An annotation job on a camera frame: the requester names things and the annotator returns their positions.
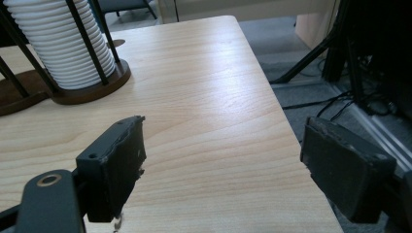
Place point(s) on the stack of white cups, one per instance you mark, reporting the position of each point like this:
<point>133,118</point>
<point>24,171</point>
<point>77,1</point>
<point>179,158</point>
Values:
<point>68,42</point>

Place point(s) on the dark furniture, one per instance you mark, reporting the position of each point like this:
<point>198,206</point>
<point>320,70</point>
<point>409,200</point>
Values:
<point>126,5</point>

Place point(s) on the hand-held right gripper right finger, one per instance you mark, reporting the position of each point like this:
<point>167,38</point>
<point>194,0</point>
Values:
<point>340,168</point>

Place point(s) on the black tripod stand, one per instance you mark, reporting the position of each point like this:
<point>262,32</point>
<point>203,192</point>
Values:
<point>311,56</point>

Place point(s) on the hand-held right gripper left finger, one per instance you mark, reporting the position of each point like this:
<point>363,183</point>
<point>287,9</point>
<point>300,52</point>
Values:
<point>110,168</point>

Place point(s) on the metal floor rail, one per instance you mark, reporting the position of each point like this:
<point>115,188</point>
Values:
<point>385,136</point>

